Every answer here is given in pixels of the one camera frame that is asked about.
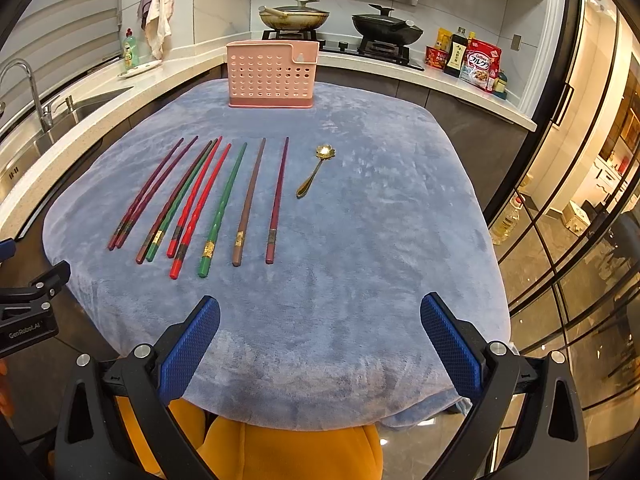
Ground bright red chopstick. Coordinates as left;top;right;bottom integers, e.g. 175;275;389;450
167;136;222;258
169;143;232;280

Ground green chopstick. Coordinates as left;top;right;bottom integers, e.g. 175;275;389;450
144;138;219;264
198;142;247;278

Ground brown chopstick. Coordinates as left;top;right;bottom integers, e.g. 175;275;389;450
232;139;266;266

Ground dark red chopstick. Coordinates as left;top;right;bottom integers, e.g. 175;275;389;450
265;136;290;264
115;135;200;250
106;137;184;250

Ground maroon chopstick gold band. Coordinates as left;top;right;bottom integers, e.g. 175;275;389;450
134;140;215;265

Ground gold spoon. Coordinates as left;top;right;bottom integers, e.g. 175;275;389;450
296;144;335;200

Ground stainless steel sink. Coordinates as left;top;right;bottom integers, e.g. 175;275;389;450
0;87;129;200

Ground chrome faucet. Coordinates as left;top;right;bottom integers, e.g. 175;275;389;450
0;58;56;135

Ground soap dispenser pump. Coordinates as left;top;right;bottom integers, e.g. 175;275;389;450
52;96;75;116

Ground patterned plate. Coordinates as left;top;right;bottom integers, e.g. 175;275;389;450
118;60;162;79

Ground green dish soap bottle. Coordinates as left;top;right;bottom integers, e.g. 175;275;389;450
122;28;139;70

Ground white window blinds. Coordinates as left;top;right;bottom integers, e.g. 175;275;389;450
1;0;120;89

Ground white hanging towel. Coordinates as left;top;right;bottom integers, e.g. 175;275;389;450
144;0;175;60

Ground small dark green jar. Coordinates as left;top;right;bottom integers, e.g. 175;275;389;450
492;70;508;100

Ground pink perforated utensil holder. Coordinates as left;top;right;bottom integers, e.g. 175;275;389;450
226;40;319;108

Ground red cereal bag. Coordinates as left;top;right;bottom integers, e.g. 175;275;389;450
460;38;501;93

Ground dark soy sauce bottle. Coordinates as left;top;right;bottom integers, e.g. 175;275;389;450
442;27;469;78

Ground yellow snack bag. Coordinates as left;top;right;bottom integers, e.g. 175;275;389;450
434;27;452;52

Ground black gas stove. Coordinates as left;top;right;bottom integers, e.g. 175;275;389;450
262;29;424;70

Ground black wok with lid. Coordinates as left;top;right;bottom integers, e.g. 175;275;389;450
352;4;423;47

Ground beige pan with lid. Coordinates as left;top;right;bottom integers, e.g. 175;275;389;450
258;0;330;32

